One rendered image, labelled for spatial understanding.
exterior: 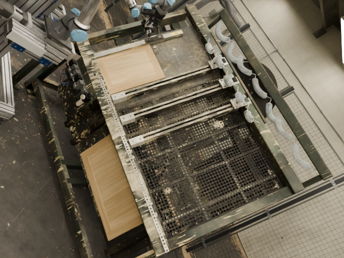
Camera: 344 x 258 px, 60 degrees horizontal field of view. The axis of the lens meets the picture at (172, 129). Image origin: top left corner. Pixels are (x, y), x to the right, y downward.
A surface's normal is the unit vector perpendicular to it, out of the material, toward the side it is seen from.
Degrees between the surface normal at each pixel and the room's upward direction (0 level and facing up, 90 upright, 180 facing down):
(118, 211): 90
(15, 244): 0
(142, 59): 57
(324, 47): 90
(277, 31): 90
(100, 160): 90
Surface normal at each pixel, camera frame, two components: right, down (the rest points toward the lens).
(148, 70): 0.07, -0.42
